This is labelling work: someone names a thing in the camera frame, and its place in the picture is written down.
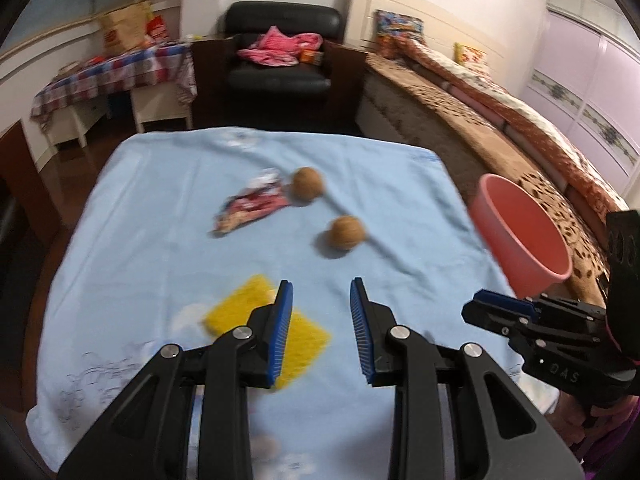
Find yellow foam fruit net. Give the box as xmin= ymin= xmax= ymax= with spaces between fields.
xmin=203 ymin=274 xmax=331 ymax=389

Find snack wrapper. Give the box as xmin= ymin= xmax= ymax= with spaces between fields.
xmin=214 ymin=168 xmax=290 ymax=235

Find pink plastic trash bucket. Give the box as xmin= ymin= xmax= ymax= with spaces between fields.
xmin=468 ymin=174 xmax=573 ymax=298

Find person's right hand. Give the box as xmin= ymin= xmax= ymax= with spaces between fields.
xmin=544 ymin=392 xmax=639 ymax=471

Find walnut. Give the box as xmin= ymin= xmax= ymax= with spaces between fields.
xmin=328 ymin=216 xmax=367 ymax=252
xmin=291 ymin=167 xmax=324 ymax=202

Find light blue tablecloth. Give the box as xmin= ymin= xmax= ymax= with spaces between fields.
xmin=25 ymin=127 xmax=559 ymax=480

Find floral quilt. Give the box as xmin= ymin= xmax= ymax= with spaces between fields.
xmin=395 ymin=37 xmax=629 ymax=218

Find bed with brown blanket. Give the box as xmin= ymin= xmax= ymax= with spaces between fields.
xmin=357 ymin=41 xmax=608 ymax=306

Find purple wardrobe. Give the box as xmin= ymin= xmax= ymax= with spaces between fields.
xmin=521 ymin=0 xmax=639 ymax=203

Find black leather armchair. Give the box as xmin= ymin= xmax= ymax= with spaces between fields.
xmin=191 ymin=1 xmax=366 ymax=136

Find orange box on armchair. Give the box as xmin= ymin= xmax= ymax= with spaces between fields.
xmin=299 ymin=49 xmax=323 ymax=66

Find yellow floral pillow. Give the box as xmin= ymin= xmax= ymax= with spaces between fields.
xmin=454 ymin=42 xmax=489 ymax=75

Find pink clothes on armchair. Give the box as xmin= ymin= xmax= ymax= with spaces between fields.
xmin=238 ymin=26 xmax=323 ymax=67

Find colourful cartoon pillow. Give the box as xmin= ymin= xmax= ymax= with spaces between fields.
xmin=374 ymin=10 xmax=424 ymax=58

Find plaid tablecloth side table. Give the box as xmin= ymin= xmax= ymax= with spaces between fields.
xmin=30 ymin=44 xmax=198 ymax=148

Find white bed headboard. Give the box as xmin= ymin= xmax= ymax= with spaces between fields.
xmin=344 ymin=0 xmax=511 ymax=79

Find red gift bag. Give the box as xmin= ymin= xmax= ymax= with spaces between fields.
xmin=145 ymin=15 xmax=171 ymax=46

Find brown paper bag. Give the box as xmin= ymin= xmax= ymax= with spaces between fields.
xmin=99 ymin=2 xmax=153 ymax=56

